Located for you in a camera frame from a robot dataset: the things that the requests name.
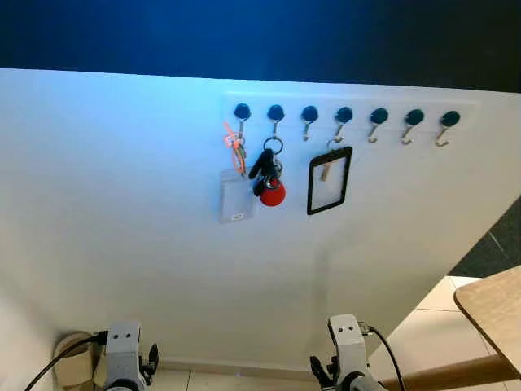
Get black keys with red ball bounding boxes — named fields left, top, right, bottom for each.
left=248, top=136, right=287, bottom=208

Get beige round basket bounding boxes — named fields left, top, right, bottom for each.
left=53, top=330, right=111, bottom=388

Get white partition board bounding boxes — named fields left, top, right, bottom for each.
left=0, top=68, right=521, bottom=391

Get wooden table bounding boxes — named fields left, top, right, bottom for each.
left=381, top=265, right=521, bottom=391

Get clear plastic badge holder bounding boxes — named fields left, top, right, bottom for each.
left=219, top=169, right=256, bottom=225

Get black foam floor mat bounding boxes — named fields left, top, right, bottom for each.
left=448, top=195, right=521, bottom=278

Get blue round metal hook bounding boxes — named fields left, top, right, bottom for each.
left=367, top=108, right=389, bottom=145
left=234, top=103, right=252, bottom=141
left=435, top=110, right=461, bottom=149
left=300, top=105, right=319, bottom=142
left=268, top=103, right=286, bottom=139
left=333, top=106, right=354, bottom=143
left=401, top=109, right=425, bottom=147

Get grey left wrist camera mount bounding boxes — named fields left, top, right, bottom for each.
left=104, top=321, right=143, bottom=389

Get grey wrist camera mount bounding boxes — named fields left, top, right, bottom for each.
left=328, top=314, right=369, bottom=376
left=104, top=321, right=143, bottom=389

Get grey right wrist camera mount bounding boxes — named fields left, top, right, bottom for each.
left=328, top=314, right=369, bottom=376

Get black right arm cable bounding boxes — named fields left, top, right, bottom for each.
left=358, top=323, right=408, bottom=391

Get keys with orange strap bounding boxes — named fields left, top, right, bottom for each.
left=223, top=121, right=247, bottom=178

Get white hook rail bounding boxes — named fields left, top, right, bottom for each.
left=221, top=94, right=481, bottom=139

